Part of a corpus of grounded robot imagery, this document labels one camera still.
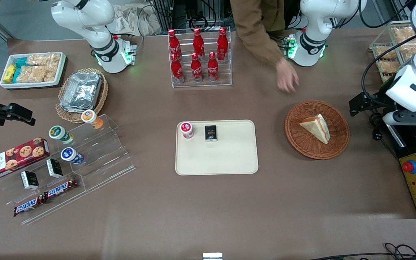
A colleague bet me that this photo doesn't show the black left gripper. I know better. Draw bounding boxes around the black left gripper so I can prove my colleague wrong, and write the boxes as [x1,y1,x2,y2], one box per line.
[350,92,400,117]

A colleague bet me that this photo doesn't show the triangular sandwich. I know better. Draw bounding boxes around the triangular sandwich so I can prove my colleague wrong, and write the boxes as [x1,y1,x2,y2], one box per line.
[299,114,330,144]

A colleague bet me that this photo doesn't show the brown-sleeved forearm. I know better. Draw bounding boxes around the brown-sleeved forearm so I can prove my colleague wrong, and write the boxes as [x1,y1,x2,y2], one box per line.
[230,0,285,68]

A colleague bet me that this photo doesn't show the brown round wicker basket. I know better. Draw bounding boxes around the brown round wicker basket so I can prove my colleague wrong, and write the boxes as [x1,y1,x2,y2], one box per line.
[285,100,350,160]

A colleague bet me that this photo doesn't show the silver foil tray stack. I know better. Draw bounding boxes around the silver foil tray stack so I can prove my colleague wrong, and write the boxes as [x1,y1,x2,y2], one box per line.
[60,71,103,113]

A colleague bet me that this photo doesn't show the light oval wicker basket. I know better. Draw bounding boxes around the light oval wicker basket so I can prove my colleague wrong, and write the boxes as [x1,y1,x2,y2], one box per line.
[55,68,109,124]

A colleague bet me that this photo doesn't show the beige plastic tray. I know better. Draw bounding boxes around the beige plastic tray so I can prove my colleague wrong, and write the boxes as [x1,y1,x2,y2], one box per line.
[175,120,259,176]

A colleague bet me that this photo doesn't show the person's bare hand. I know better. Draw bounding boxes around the person's bare hand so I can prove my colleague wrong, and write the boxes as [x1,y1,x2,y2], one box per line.
[276,57,300,94]

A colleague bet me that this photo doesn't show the yellow snack pack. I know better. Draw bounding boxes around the yellow snack pack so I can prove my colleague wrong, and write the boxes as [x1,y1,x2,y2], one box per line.
[3,64,16,83]

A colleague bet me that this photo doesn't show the clear rice cracker pack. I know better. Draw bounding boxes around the clear rice cracker pack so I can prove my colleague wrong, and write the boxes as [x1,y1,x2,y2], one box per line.
[42,66,58,83]
[27,54,47,67]
[17,66,43,83]
[45,53,61,67]

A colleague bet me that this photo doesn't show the red Walkers cookie box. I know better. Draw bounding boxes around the red Walkers cookie box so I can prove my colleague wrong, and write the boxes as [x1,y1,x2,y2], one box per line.
[0,137,50,182]

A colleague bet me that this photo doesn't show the bagged fried snack pack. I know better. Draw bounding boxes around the bagged fried snack pack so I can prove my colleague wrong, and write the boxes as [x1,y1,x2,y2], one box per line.
[391,27,416,43]
[377,60,400,74]
[400,39,416,55]
[374,45,398,60]

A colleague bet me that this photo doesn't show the green-lid yogurt cup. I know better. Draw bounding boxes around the green-lid yogurt cup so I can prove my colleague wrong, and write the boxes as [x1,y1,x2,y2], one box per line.
[48,125,74,145]

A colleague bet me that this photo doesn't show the black table appliance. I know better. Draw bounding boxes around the black table appliance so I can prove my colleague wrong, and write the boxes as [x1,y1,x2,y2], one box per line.
[382,119,416,219]

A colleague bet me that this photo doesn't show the small black snack box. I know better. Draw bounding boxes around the small black snack box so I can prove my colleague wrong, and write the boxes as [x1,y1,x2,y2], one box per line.
[205,125,218,142]
[20,171,39,190]
[46,159,64,178]

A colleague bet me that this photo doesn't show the white rectangular snack bin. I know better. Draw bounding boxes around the white rectangular snack bin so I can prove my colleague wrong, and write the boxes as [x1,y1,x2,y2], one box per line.
[0,52,67,90]

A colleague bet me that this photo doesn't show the blue-lid yogurt cup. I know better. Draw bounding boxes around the blue-lid yogurt cup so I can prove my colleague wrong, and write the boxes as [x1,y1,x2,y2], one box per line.
[61,147,85,165]

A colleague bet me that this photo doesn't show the orange-lid yogurt cup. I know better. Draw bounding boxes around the orange-lid yogurt cup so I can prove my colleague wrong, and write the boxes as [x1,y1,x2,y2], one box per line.
[81,109,104,130]

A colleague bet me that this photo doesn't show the Snickers chocolate bar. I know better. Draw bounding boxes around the Snickers chocolate bar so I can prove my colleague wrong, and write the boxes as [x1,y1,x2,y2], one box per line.
[13,194,47,217]
[44,179,79,199]

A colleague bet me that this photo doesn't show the clear acrylic stepped stand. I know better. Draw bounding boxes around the clear acrylic stepped stand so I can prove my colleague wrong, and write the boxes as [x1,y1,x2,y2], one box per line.
[0,114,136,225]

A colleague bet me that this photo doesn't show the clear acrylic bottle rack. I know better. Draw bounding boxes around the clear acrylic bottle rack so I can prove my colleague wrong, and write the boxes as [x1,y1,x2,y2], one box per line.
[168,27,232,88]

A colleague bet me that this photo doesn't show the red cola bottle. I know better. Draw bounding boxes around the red cola bottle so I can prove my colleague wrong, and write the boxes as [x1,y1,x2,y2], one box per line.
[171,53,185,84]
[192,27,205,59]
[217,27,229,61]
[191,53,203,83]
[168,29,182,60]
[207,52,219,82]

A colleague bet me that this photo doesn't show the crumpled beige paper bag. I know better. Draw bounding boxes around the crumpled beige paper bag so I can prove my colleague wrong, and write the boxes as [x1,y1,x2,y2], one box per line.
[106,4,162,36]

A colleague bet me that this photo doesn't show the red-lid yogurt cup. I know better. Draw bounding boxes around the red-lid yogurt cup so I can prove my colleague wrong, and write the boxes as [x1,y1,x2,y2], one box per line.
[180,122,194,140]

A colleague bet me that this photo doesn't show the black power cord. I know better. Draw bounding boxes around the black power cord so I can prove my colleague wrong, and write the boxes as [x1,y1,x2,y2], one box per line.
[370,112,400,160]

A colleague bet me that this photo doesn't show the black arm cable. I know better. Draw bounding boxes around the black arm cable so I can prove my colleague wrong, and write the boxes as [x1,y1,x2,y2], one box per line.
[361,35,416,95]

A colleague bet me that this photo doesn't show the white wire shelf rack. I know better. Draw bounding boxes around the white wire shelf rack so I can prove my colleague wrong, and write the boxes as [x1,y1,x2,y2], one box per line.
[369,21,416,83]

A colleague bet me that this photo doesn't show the black floor cables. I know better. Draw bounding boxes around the black floor cables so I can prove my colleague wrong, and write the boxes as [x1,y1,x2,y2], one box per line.
[309,243,416,260]

